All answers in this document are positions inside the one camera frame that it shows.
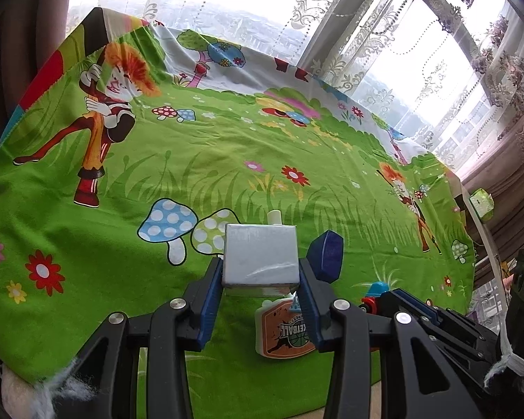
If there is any toy basketball hoop backboard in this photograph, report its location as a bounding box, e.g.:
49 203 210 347
253 209 318 361

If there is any person right hand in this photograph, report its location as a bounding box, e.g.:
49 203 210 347
503 274 514 291

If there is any green tissue pack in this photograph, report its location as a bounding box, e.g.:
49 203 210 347
470 188 495 222

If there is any green cartoon tablecloth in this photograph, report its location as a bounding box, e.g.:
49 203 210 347
0 9 474 418

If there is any silver grey small box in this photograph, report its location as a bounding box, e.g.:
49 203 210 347
222 224 300 297

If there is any red toy truck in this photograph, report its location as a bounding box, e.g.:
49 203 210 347
359 281 390 315

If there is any dark blue toy piece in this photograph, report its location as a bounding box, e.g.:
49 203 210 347
306 230 343 284

